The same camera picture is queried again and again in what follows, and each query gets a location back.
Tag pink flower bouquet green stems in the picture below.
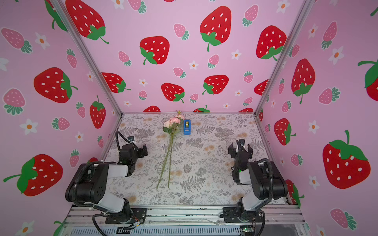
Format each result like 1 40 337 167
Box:
156 111 185 189

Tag blue tape dispenser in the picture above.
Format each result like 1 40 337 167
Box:
184 120 191 135

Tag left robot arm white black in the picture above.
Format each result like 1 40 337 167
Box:
65 143 148 225

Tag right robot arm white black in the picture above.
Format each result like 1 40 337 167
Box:
222 139 288 223

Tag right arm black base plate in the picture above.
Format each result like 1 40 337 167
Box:
220 206 265 223

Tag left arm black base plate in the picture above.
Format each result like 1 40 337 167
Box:
105 207 147 225

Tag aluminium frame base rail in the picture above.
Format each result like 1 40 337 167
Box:
58 205 311 236

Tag right aluminium corner post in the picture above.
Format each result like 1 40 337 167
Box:
255 0 315 117

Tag aluminium corner post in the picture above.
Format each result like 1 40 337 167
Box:
255 0 315 117
52 1 123 117

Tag left aluminium corner post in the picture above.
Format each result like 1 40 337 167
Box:
52 1 123 117

